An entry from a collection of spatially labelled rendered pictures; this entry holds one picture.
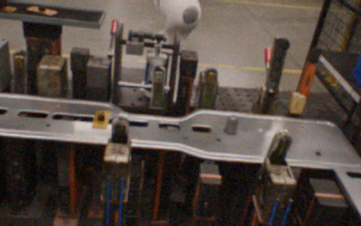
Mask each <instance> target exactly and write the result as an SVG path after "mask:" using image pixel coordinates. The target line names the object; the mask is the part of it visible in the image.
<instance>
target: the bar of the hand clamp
mask: <svg viewBox="0 0 361 226"><path fill-rule="evenodd" d="M289 48H290V43H289V39H288V38H284V37H274V43H273V46H272V52H271V58H270V64H269V68H268V71H267V76H266V80H265V88H266V91H265V96H263V97H264V98H267V94H268V91H269V88H270V83H274V93H273V94H272V95H271V96H272V97H273V98H274V99H276V98H277V94H278V91H279V84H280V77H281V75H282V72H283V65H284V63H285V59H286V54H287V51H288V49H289Z"/></svg>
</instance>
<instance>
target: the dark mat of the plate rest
mask: <svg viewBox="0 0 361 226"><path fill-rule="evenodd" d="M41 6H42V7H45V8H46V10H52V11H54V12H57V14H52V15H47V14H42V13H36V12H32V11H28V10H27V9H29V8H31V7H38V8H40V7H41ZM8 7H13V8H16V9H17V10H15V11H14V12H11V13H13V14H24V15H31V16H38V17H49V18H55V19H66V20H73V21H79V22H96V23H99V21H100V18H101V17H102V15H103V13H98V12H92V11H81V10H74V9H69V8H57V7H51V6H44V5H33V4H23V3H11V2H8ZM0 12H1V11H0ZM1 13H9V12H1Z"/></svg>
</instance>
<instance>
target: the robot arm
mask: <svg viewBox="0 0 361 226"><path fill-rule="evenodd" d="M152 1H153V5H154V7H155V8H156V10H157V11H158V13H160V14H161V15H163V16H164V18H167V26H166V27H165V29H164V30H162V31H159V32H158V34H164V33H167V36H168V40H166V42H163V40H162V42H160V43H162V44H173V42H174V37H175V33H176V29H180V30H181V42H180V48H179V53H181V50H184V48H185V43H186V39H187V38H188V36H189V35H190V34H191V33H192V32H193V30H194V29H195V28H196V27H197V24H198V23H199V20H200V18H201V7H200V3H199V2H198V1H197V0H152ZM4 7H8V0H0V9H4ZM160 52H168V53H173V50H170V49H164V48H161V49H160ZM179 57H180V56H179ZM171 58H172V56H170V58H169V63H168V78H167V86H168V80H169V75H170V69H171ZM178 78H179V58H178V63H177V75H176V90H175V95H174V100H173V102H176V93H177V84H178Z"/></svg>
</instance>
